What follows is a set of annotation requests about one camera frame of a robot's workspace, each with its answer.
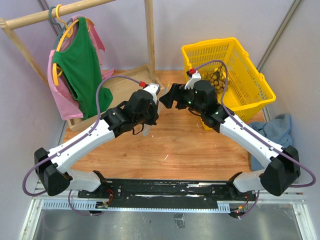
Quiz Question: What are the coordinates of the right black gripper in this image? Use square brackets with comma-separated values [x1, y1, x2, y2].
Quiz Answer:
[159, 83, 205, 115]

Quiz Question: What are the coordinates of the clear zip top bag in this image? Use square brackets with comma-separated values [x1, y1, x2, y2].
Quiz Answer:
[142, 83, 171, 137]

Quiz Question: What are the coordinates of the longan fruit bunch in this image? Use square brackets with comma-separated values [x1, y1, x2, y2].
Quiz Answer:
[200, 62, 231, 94]

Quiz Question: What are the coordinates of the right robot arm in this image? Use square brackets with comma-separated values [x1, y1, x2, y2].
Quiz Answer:
[159, 80, 301, 200]

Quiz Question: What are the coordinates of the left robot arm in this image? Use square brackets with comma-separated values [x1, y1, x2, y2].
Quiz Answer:
[34, 84, 159, 198]

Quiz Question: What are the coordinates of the green tank top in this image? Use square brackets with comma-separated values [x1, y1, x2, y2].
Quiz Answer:
[53, 17, 103, 120]

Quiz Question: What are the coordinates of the wooden clothes rack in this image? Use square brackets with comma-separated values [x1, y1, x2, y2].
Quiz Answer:
[0, 0, 166, 133]

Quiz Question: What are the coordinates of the yellow toy banana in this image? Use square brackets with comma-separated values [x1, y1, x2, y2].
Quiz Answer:
[216, 76, 239, 108]

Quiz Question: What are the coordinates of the pink shirt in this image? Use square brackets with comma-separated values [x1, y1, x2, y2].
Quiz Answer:
[47, 23, 106, 120]

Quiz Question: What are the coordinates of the yellow plastic basket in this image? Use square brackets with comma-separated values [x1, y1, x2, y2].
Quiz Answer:
[181, 37, 276, 122]

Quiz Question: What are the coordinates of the yellow hanger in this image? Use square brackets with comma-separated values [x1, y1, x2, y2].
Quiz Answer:
[51, 3, 95, 87]

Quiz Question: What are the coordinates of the blue cloth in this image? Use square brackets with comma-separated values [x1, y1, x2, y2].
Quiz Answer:
[248, 113, 295, 172]

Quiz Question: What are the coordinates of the dark green hanger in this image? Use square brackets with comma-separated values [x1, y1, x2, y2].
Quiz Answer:
[48, 6, 64, 49]

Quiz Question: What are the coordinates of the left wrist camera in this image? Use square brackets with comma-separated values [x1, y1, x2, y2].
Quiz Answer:
[143, 83, 161, 102]

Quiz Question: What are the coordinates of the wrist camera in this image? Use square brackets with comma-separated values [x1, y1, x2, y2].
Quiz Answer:
[143, 83, 161, 102]
[184, 68, 202, 90]

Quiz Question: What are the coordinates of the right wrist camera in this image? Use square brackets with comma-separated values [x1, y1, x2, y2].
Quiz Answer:
[184, 68, 202, 90]

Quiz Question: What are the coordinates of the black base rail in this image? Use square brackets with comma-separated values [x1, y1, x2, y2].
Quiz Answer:
[77, 178, 256, 211]

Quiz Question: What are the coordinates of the aluminium frame post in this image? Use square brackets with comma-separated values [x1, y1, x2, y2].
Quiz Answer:
[256, 0, 304, 72]

